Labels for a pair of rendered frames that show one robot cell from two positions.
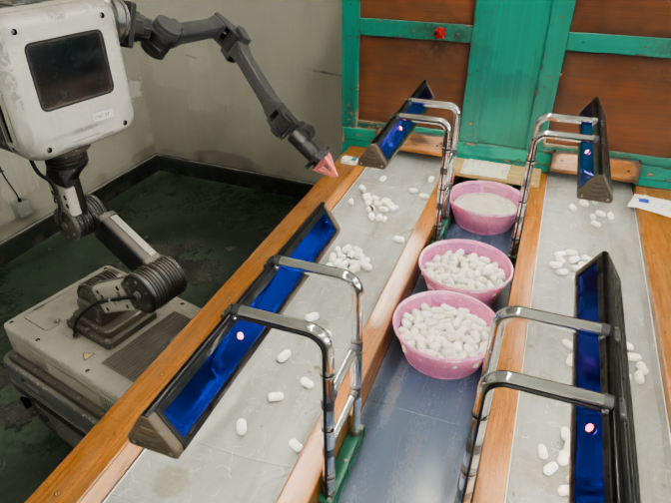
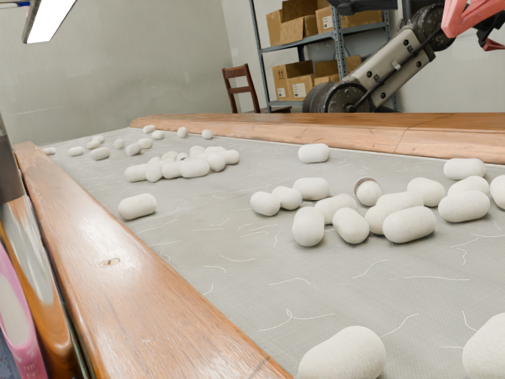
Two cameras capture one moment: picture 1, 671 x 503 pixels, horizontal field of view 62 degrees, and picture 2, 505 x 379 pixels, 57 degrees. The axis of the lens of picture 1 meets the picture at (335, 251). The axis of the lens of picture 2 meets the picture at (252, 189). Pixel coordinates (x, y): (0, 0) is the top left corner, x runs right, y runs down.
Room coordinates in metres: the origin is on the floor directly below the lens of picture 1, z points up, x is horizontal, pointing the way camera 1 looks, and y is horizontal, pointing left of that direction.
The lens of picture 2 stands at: (1.87, -0.44, 0.86)
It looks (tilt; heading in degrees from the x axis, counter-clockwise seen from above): 14 degrees down; 133
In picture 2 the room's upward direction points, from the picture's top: 10 degrees counter-clockwise
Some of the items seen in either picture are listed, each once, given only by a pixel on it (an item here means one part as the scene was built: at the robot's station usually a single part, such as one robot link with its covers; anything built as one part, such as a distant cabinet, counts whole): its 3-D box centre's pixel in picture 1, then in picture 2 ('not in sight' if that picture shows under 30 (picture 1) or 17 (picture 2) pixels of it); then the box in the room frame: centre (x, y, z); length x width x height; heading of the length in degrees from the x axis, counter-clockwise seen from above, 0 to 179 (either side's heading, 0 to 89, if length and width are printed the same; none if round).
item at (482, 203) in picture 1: (484, 212); not in sight; (1.74, -0.53, 0.71); 0.22 x 0.22 x 0.06
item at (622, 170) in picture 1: (594, 166); not in sight; (1.87, -0.94, 0.83); 0.30 x 0.06 x 0.07; 69
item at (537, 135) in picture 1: (552, 194); not in sight; (1.50, -0.65, 0.90); 0.20 x 0.19 x 0.45; 159
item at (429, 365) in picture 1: (444, 336); not in sight; (1.06, -0.27, 0.72); 0.27 x 0.27 x 0.10
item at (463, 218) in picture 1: (484, 209); not in sight; (1.74, -0.53, 0.72); 0.27 x 0.27 x 0.10
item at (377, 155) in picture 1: (401, 118); not in sight; (1.68, -0.21, 1.08); 0.62 x 0.08 x 0.07; 159
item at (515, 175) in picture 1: (494, 172); not in sight; (1.94, -0.61, 0.77); 0.33 x 0.15 x 0.01; 69
